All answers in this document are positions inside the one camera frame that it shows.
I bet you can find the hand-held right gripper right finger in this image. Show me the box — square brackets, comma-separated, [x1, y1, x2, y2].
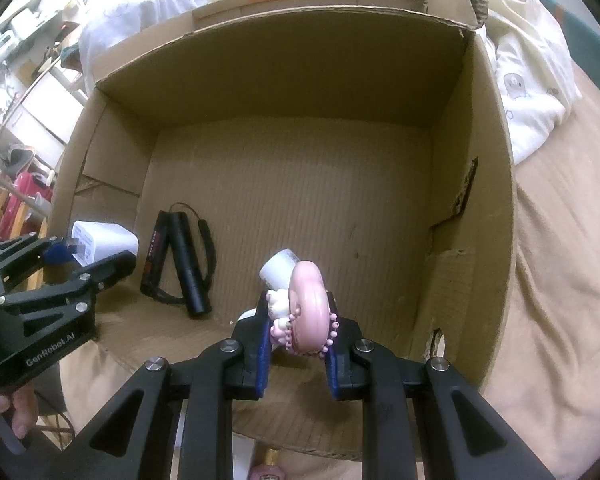
[322, 292, 556, 480]

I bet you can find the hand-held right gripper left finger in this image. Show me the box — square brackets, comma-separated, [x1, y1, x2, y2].
[65, 305, 276, 480]

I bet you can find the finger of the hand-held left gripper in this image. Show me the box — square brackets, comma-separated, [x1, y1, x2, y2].
[0, 234, 76, 287]
[0, 250, 137, 312]

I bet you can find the white charger adapter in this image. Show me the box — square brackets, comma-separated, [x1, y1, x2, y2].
[70, 220, 140, 268]

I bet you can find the black red-striped stick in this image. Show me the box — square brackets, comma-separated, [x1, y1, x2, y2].
[140, 210, 173, 297]

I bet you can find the pink cat compact case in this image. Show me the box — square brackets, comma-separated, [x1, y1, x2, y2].
[267, 260, 340, 357]

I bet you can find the black flashlight with strap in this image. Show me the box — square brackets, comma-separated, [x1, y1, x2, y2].
[150, 202, 217, 318]

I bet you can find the small white round-cap bottle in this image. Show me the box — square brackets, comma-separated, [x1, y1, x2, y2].
[259, 249, 301, 291]

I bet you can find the pink perfume bottle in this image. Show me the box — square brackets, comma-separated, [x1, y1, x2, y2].
[250, 447, 288, 480]

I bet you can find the brown cardboard box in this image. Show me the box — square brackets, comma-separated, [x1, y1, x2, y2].
[45, 0, 518, 463]

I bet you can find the person's left hand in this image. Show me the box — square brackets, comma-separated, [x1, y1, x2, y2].
[0, 387, 39, 443]

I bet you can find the red bag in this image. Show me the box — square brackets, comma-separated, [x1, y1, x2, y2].
[0, 170, 56, 241]

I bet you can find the white low cabinet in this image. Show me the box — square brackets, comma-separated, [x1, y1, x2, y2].
[20, 67, 88, 161]

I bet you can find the cluttered kitchen shelf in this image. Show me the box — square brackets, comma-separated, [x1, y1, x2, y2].
[0, 5, 81, 91]

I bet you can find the pale lavender duvet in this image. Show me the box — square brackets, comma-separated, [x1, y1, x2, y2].
[77, 0, 261, 81]

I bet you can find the cream bear-print duvet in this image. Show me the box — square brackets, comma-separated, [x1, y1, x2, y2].
[207, 0, 583, 166]

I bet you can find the teal headboard cushion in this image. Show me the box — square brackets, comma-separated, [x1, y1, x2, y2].
[510, 0, 600, 111]

